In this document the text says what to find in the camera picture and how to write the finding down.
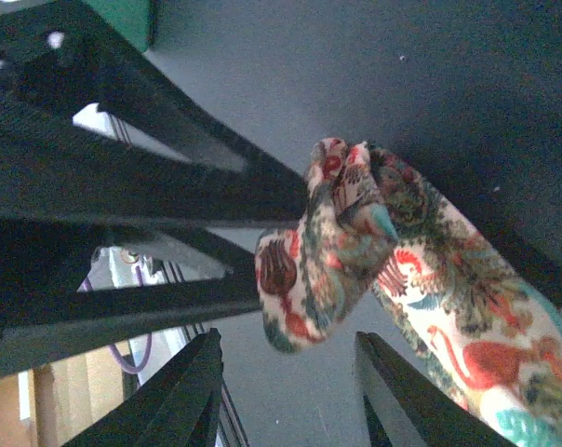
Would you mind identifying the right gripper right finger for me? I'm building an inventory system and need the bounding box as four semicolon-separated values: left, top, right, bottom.
355;332;512;447

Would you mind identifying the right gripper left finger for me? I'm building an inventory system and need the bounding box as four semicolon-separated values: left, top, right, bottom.
66;329;223;446

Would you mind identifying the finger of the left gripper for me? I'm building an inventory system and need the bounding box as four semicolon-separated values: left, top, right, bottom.
0;219;261;378
0;1;307;228

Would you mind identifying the floral patterned tie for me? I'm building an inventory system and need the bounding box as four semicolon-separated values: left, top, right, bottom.
255;138;562;446

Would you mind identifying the green divided organizer tray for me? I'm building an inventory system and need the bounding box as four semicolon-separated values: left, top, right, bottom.
85;0;157;53

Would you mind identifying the black aluminium front rail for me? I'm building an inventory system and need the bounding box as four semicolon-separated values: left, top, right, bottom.
162;262;249;446

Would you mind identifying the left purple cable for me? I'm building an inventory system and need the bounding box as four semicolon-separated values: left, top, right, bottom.
78;274;154;376

